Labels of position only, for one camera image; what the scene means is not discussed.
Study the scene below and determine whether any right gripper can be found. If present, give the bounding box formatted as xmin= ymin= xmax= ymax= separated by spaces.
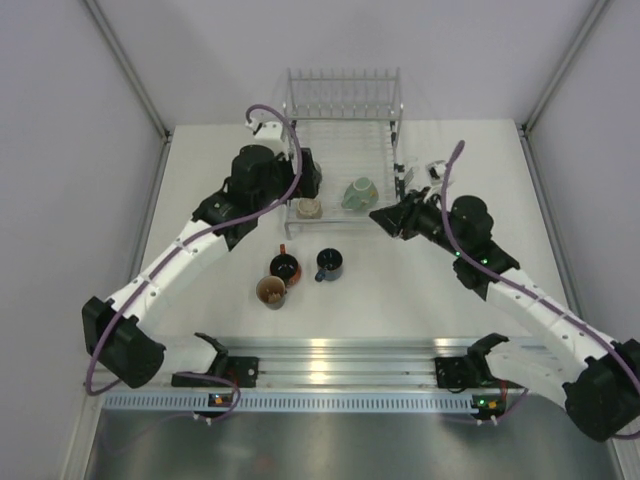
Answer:
xmin=371 ymin=187 xmax=467 ymax=258

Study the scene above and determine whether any beige speckled cup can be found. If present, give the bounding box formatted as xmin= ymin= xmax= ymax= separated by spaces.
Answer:
xmin=296 ymin=198 xmax=323 ymax=220

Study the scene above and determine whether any teal green cup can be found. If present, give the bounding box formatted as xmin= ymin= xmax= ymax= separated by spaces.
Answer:
xmin=341 ymin=177 xmax=379 ymax=211

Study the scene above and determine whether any dark blue mug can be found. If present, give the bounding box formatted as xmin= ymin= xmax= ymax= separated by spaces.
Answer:
xmin=314 ymin=248 xmax=344 ymax=282

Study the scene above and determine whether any black and red mug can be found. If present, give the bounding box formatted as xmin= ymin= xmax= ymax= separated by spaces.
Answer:
xmin=269 ymin=244 xmax=302 ymax=288

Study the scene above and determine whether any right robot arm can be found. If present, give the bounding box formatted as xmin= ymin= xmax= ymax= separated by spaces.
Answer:
xmin=369 ymin=191 xmax=639 ymax=442

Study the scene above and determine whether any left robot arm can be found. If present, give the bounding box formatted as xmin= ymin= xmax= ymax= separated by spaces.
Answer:
xmin=81 ymin=144 xmax=321 ymax=395

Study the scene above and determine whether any brown mug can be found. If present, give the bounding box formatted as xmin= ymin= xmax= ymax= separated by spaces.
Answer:
xmin=255 ymin=276 xmax=287 ymax=310

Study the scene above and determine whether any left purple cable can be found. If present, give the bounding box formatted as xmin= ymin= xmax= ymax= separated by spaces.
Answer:
xmin=85 ymin=103 xmax=306 ymax=426

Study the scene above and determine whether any purple cable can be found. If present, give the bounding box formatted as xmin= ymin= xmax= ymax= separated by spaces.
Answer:
xmin=85 ymin=103 xmax=306 ymax=426
xmin=439 ymin=139 xmax=640 ymax=441

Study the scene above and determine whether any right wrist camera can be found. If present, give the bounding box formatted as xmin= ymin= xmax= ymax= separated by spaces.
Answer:
xmin=425 ymin=160 xmax=447 ymax=185

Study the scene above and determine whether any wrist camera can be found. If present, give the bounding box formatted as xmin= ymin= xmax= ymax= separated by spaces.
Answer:
xmin=245 ymin=119 xmax=288 ymax=154
xmin=425 ymin=160 xmax=447 ymax=185

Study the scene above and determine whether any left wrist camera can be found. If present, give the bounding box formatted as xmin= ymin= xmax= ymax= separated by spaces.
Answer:
xmin=245 ymin=119 xmax=288 ymax=154

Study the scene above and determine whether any metal wire dish rack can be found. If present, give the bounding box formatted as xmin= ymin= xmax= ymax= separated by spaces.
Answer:
xmin=283 ymin=68 xmax=415 ymax=239

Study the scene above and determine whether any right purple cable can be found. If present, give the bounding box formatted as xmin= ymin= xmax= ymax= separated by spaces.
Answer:
xmin=439 ymin=139 xmax=640 ymax=441

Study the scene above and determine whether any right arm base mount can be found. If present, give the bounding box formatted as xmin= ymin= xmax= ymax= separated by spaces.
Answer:
xmin=434 ymin=356 xmax=490 ymax=392

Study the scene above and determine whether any aluminium rail base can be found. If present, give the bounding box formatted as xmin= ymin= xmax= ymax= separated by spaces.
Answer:
xmin=145 ymin=334 xmax=476 ymax=391

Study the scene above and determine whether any slotted cable duct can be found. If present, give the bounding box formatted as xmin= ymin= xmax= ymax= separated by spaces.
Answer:
xmin=102 ymin=391 xmax=478 ymax=414

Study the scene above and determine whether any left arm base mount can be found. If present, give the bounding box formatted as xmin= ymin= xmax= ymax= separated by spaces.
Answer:
xmin=171 ymin=356 xmax=259 ymax=388

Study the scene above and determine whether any left aluminium frame post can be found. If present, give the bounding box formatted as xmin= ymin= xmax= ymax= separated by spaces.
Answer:
xmin=80 ymin=0 xmax=171 ymax=143

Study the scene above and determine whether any aluminium frame post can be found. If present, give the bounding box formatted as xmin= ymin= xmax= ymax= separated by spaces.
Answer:
xmin=519 ymin=0 xmax=614 ymax=138
xmin=80 ymin=0 xmax=171 ymax=143

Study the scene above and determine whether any right aluminium frame post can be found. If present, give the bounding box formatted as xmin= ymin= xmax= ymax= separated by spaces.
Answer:
xmin=519 ymin=0 xmax=614 ymax=138

